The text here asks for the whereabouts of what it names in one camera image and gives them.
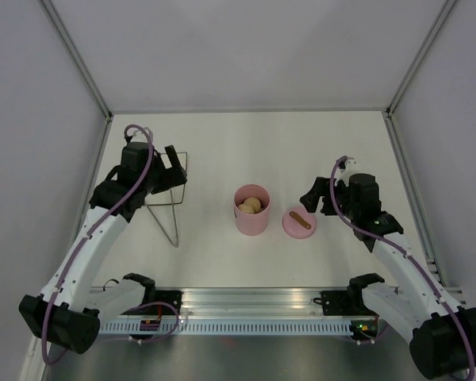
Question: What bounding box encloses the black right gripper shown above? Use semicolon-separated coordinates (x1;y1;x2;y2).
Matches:
298;176;359;220

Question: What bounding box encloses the pink round lid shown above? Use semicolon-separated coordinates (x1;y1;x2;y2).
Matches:
282;206;317;240

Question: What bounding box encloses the beige round bun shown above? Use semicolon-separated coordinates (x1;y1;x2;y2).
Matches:
238;203;255;214
244;197;263;214

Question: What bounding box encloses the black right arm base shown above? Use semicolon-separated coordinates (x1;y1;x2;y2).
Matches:
320;290;360;316

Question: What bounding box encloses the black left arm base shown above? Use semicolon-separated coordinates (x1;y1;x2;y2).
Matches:
142;289;183;316

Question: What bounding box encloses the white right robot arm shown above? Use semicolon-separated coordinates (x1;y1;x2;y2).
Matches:
300;173;476;379

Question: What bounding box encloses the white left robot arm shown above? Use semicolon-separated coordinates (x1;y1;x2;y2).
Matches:
19;142;187;354

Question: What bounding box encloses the pink cylindrical lunch container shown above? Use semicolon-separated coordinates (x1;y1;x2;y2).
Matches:
233;184;271;237

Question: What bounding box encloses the tan leather lid strap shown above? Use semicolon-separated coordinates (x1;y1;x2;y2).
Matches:
289;212;313;231

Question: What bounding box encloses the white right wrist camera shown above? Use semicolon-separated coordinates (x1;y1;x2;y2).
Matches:
338;156;359;172

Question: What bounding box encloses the white slotted cable duct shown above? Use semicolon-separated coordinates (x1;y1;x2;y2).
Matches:
100;318;351;336

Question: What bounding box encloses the aluminium rail beam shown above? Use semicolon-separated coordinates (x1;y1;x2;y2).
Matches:
86;287;472;318

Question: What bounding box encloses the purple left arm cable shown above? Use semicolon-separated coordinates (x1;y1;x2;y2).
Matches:
41;124;155;366

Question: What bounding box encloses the left aluminium frame post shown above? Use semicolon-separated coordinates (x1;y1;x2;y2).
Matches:
38;0;113;121

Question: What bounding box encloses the aluminium frame post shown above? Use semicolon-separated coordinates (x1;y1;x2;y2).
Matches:
38;0;113;121
384;0;459;117

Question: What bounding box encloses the right aluminium frame post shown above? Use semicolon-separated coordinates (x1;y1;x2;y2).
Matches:
384;0;459;117

